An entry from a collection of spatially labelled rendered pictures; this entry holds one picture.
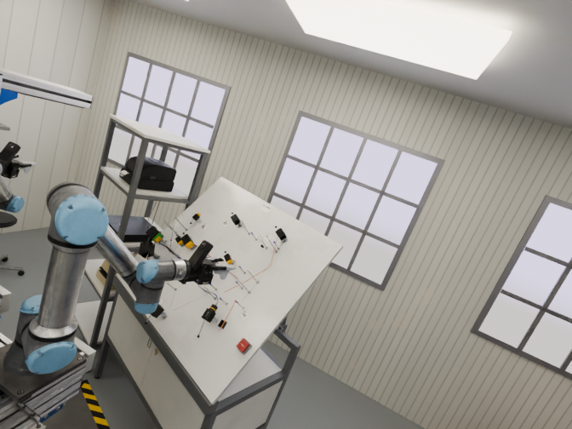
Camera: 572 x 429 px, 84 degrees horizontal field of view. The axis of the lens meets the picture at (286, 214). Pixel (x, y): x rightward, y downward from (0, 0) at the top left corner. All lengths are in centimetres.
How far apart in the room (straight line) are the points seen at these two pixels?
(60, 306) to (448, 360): 321
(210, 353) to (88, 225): 109
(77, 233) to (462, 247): 295
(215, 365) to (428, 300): 219
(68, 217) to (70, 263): 15
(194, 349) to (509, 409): 295
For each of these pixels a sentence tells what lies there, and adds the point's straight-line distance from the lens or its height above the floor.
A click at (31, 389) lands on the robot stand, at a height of 116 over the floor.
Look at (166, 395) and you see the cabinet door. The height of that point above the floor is 58.
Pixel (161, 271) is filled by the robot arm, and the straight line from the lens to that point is 116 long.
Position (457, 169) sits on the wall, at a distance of 322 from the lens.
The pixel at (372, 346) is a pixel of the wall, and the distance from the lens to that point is 359.
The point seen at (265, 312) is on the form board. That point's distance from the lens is 177.
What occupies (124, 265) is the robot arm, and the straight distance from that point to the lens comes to 125.
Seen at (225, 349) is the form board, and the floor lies 103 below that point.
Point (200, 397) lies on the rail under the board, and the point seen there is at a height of 85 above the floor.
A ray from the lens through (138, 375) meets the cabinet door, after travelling 241.
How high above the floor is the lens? 212
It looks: 12 degrees down
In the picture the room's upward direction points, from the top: 21 degrees clockwise
